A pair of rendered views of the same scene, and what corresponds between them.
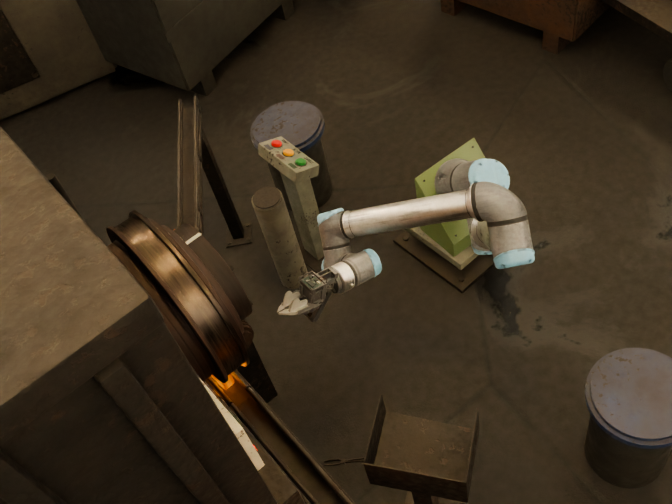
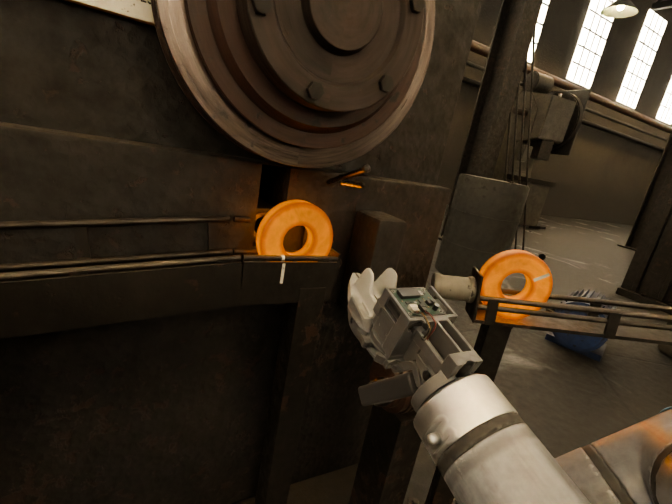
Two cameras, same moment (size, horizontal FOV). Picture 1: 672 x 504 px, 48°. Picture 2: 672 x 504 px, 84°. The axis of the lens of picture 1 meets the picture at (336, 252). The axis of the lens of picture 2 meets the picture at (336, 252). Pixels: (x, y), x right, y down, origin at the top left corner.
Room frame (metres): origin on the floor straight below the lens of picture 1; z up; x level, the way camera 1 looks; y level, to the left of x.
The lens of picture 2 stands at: (1.25, -0.30, 0.93)
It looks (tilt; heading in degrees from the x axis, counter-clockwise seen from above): 16 degrees down; 87
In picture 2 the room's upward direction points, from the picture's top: 11 degrees clockwise
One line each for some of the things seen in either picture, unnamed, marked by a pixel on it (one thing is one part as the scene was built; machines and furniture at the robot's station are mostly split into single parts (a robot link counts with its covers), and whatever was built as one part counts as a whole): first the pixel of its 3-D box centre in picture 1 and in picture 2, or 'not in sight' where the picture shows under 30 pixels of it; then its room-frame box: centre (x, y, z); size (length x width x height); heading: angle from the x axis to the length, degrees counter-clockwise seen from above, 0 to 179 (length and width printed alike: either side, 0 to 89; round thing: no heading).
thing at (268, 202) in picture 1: (281, 240); not in sight; (2.01, 0.20, 0.26); 0.12 x 0.12 x 0.52
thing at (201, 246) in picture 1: (211, 273); (338, 7); (1.22, 0.31, 1.11); 0.28 x 0.06 x 0.28; 28
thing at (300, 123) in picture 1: (296, 159); not in sight; (2.49, 0.06, 0.21); 0.32 x 0.32 x 0.43
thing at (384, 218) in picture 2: not in sight; (370, 265); (1.37, 0.52, 0.68); 0.11 x 0.08 x 0.24; 118
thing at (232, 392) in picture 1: (225, 382); not in sight; (1.19, 0.41, 0.66); 0.19 x 0.07 x 0.01; 28
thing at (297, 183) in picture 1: (303, 204); not in sight; (2.12, 0.08, 0.31); 0.24 x 0.16 x 0.62; 28
